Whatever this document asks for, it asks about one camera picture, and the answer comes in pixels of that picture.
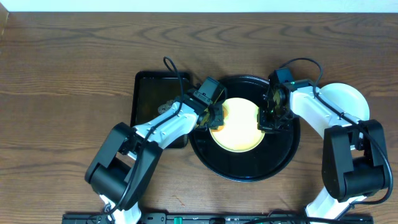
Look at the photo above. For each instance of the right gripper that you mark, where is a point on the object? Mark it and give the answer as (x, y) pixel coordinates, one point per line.
(264, 125)

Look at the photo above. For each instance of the black rectangular water tray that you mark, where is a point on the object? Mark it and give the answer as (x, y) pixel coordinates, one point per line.
(155, 98)

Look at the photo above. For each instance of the yellow plate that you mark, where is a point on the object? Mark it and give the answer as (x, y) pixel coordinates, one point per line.
(240, 133)

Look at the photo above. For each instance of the black round serving tray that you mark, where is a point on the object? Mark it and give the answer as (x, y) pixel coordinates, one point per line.
(269, 157)

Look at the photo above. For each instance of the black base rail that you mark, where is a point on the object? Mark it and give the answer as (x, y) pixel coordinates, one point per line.
(187, 218)

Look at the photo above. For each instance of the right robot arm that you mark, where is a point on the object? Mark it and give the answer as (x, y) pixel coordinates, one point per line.
(354, 158)

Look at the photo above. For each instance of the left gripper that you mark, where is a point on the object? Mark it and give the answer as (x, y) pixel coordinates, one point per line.
(214, 116)

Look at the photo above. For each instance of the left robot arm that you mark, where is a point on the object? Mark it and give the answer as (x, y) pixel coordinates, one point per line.
(124, 165)

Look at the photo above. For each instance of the green orange scrubbing sponge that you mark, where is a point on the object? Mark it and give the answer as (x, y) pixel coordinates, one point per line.
(225, 115)

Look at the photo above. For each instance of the light green plate front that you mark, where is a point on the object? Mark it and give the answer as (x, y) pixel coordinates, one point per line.
(347, 98)

